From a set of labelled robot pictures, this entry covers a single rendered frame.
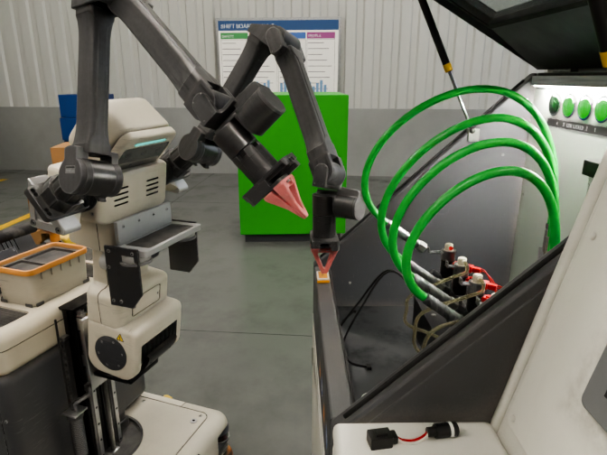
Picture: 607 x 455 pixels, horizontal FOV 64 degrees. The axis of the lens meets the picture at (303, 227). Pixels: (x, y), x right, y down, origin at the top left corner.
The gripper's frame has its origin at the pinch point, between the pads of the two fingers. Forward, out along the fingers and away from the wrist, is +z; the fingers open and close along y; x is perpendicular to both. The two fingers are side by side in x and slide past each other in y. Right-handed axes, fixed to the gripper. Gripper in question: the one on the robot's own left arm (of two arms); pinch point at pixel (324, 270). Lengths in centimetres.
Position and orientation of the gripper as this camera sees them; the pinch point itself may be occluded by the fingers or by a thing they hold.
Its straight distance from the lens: 123.2
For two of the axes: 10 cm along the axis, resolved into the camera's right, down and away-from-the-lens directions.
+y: -0.3, -2.7, 9.6
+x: -10.0, 0.2, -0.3
